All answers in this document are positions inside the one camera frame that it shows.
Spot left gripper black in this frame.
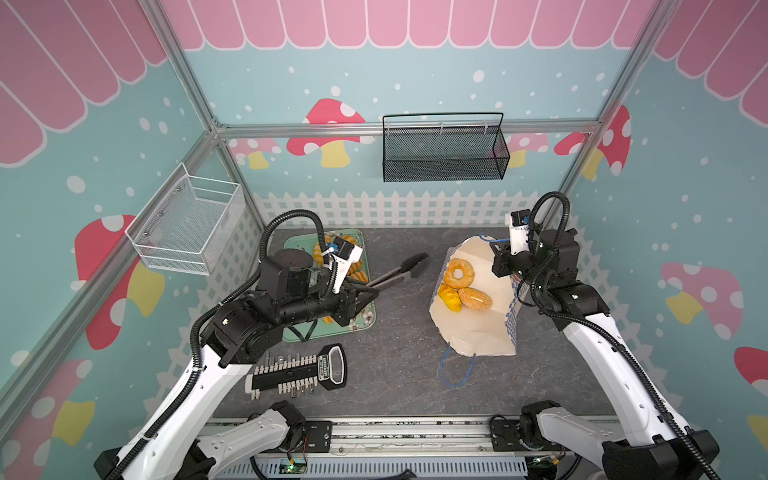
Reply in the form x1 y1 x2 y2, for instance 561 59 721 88
279 271 378 327

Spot long twisted bread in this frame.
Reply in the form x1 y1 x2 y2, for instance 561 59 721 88
348 270 369 284

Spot checkered paper bag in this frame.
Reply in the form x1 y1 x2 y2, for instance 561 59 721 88
429 234 527 361

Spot black metal tongs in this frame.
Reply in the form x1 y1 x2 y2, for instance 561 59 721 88
366 252 429 291

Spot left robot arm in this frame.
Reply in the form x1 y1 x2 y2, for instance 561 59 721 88
94 209 379 479

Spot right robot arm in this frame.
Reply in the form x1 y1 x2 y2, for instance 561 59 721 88
490 191 720 479

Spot oval bun bread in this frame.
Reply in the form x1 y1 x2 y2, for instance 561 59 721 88
458 287 493 311

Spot green floral tray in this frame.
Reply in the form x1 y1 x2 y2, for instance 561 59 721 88
283 228 376 340

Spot black tool rack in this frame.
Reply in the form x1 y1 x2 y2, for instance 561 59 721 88
244 344 348 400

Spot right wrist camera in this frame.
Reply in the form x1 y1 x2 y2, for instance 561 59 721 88
505 209 531 255

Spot ring doughnut bread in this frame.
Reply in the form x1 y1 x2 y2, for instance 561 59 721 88
443 258 475 290

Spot white wire wall basket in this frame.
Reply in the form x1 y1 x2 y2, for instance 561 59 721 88
125 164 245 276

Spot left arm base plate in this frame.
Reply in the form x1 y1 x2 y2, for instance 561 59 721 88
266 420 333 456

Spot black mesh wall basket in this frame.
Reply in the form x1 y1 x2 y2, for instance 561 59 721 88
382 112 511 183

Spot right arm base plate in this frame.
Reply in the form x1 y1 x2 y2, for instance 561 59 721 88
488 415 563 452

